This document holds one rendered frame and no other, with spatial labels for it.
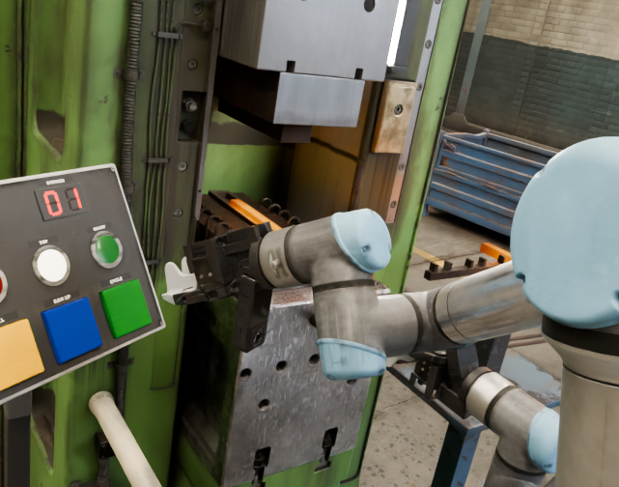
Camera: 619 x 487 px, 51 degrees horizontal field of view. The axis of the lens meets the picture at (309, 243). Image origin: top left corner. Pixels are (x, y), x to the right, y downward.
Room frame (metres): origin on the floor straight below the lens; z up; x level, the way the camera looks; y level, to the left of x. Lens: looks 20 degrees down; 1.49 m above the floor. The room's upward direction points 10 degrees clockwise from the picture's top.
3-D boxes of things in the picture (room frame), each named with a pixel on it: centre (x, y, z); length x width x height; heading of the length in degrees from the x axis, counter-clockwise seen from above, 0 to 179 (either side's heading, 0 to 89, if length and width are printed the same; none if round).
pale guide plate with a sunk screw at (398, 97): (1.55, -0.15, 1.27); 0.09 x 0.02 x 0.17; 127
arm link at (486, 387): (0.85, -0.31, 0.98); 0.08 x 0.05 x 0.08; 127
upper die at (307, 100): (1.43, 0.15, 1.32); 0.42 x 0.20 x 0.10; 37
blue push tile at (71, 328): (0.80, 0.31, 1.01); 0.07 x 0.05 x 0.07; 152
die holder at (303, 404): (1.47, 0.11, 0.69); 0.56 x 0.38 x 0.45; 37
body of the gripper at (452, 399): (0.92, -0.26, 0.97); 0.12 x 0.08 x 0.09; 37
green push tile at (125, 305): (0.88, 0.26, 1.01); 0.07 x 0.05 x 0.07; 152
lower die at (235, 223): (1.43, 0.15, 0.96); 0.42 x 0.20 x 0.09; 37
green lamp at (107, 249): (0.90, 0.30, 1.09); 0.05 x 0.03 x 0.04; 127
